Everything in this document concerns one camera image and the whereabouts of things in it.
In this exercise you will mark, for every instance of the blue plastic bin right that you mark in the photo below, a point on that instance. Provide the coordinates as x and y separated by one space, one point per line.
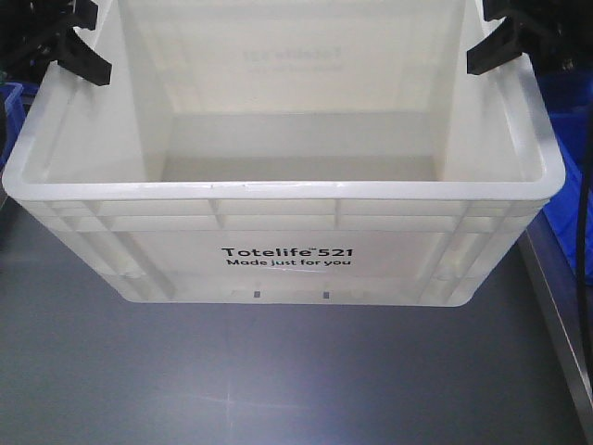
566 96

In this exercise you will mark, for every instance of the metal shelf frame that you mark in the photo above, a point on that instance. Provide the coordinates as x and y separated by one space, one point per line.
555 286

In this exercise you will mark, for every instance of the blue plastic bin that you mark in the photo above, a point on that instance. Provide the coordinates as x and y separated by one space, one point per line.
566 96
18 98

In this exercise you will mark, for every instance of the blue plastic bin left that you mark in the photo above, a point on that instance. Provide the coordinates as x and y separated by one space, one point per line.
18 98

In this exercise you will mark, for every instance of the white plastic tote box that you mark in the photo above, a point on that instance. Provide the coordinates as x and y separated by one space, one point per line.
301 152

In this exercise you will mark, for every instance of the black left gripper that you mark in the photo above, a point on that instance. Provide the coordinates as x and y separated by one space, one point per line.
25 48

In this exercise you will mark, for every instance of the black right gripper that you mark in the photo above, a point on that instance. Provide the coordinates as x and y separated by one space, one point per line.
556 35

